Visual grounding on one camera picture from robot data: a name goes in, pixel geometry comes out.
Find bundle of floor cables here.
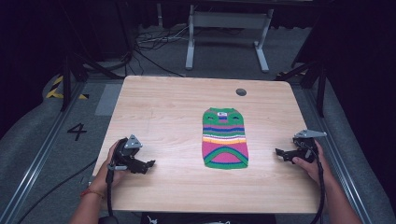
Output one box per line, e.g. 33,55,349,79
125,24,191,78

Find right hand-held gripper cable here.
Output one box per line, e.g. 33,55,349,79
306,143,327,224

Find person's left hand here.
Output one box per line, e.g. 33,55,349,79
88,139,128,195

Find aluminium floor rail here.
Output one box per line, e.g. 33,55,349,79
0,81,90,224
303,87,376,224

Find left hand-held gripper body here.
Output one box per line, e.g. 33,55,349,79
112,133,144,172

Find left hand-held gripper cable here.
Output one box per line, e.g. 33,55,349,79
105,163,120,224

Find black metal stand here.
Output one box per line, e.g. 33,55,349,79
274,59,328,119
59,49,125,112

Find red string bracelet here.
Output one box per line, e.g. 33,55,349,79
79,189,106,200

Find striped knitted pet sweater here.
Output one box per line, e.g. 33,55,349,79
201,106,249,170

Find hand-held gripper cable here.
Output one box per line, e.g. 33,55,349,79
105,163,120,224
306,143,327,224

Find white metal desk frame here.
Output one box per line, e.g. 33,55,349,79
185,4,276,74

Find black floor cable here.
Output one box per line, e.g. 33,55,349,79
17,157,99,224

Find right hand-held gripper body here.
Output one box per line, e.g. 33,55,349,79
291,129,328,164

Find person's right hand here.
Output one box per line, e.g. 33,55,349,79
291,139,332,185

